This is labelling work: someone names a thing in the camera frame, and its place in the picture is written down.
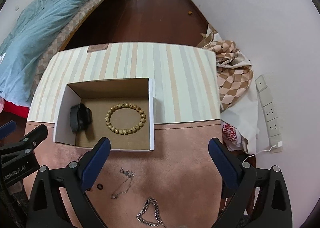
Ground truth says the chunky silver chain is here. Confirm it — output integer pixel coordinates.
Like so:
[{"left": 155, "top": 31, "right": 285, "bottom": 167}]
[{"left": 135, "top": 196, "right": 167, "bottom": 228}]

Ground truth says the white cardboard box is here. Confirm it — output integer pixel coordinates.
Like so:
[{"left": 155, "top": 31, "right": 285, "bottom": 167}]
[{"left": 53, "top": 77, "right": 155, "bottom": 152}]

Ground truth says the thin silver necklace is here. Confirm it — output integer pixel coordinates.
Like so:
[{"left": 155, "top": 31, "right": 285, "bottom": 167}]
[{"left": 110, "top": 167, "right": 136, "bottom": 200}]

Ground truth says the checkered brown cloth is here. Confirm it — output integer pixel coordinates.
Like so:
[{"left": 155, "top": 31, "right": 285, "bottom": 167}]
[{"left": 197, "top": 24, "right": 253, "bottom": 111}]

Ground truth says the white power strip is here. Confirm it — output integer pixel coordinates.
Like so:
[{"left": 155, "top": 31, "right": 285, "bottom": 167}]
[{"left": 255, "top": 75, "right": 283, "bottom": 153}]

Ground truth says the bed with checkered mattress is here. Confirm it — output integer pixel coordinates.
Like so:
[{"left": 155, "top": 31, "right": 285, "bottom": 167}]
[{"left": 30, "top": 0, "right": 127, "bottom": 99}]

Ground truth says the white plastic bag red print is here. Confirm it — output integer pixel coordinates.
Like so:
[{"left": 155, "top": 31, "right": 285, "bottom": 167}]
[{"left": 221, "top": 121, "right": 247, "bottom": 152}]

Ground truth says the light blue duvet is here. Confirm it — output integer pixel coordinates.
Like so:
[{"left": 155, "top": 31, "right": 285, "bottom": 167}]
[{"left": 1, "top": 0, "right": 88, "bottom": 107}]

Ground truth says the white charger cable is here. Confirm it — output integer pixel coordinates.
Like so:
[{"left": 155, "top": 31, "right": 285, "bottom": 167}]
[{"left": 241, "top": 142, "right": 284, "bottom": 164}]

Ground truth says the wooden bead bracelet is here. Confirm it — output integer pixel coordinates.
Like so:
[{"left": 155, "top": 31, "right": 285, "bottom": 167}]
[{"left": 105, "top": 102, "right": 147, "bottom": 136}]

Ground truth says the red bed sheet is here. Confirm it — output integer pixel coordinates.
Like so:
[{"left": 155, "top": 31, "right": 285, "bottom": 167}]
[{"left": 1, "top": 98, "right": 29, "bottom": 119}]

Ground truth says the black watch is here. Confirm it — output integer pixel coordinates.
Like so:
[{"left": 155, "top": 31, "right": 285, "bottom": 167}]
[{"left": 70, "top": 103, "right": 92, "bottom": 133}]

